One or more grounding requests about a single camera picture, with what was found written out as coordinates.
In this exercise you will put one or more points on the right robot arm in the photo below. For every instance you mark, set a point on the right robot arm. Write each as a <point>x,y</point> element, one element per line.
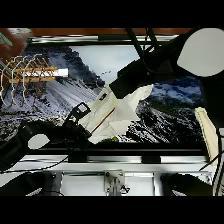
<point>166,60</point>

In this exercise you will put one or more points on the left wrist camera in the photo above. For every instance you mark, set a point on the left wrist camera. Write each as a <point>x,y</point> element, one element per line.
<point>80,111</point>

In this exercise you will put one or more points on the white shirt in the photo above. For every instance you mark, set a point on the white shirt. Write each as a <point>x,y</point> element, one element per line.
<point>123,116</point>

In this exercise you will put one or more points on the silver frame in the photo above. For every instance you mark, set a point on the silver frame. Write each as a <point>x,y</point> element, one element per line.
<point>133,166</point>

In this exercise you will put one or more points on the cream garment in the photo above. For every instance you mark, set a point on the cream garment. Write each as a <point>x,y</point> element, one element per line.
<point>208,133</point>

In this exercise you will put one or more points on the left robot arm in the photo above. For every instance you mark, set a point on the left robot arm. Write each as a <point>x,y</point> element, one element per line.
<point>20,143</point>

